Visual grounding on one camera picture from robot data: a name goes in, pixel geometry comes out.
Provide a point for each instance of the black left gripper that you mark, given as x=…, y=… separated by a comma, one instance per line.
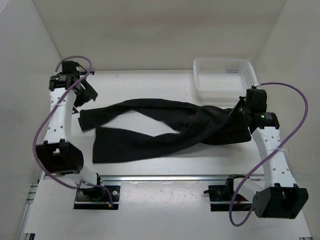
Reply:
x=89, y=94

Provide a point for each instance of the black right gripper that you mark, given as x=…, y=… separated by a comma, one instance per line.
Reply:
x=234, y=112

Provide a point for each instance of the black trousers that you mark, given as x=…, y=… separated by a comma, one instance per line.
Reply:
x=148, y=128

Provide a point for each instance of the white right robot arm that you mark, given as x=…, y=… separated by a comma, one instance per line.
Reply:
x=270, y=186

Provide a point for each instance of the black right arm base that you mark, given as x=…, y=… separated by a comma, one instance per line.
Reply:
x=220, y=196

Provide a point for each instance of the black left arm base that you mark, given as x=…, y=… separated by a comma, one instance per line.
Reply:
x=96, y=198

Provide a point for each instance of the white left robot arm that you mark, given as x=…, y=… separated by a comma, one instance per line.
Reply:
x=52, y=147

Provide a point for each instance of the white perforated plastic basket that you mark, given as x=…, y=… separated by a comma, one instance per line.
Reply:
x=223, y=79

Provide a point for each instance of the white front cover board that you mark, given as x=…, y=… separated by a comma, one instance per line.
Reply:
x=174, y=210

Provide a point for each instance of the black corner bracket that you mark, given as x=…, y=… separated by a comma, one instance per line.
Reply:
x=83, y=73

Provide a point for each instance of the aluminium front rail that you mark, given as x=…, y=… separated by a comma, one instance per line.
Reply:
x=163, y=178

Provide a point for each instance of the aluminium rail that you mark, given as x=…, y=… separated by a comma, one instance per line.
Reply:
x=163, y=178
x=38, y=212

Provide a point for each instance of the aluminium left side rail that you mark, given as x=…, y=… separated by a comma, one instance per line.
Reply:
x=38, y=212

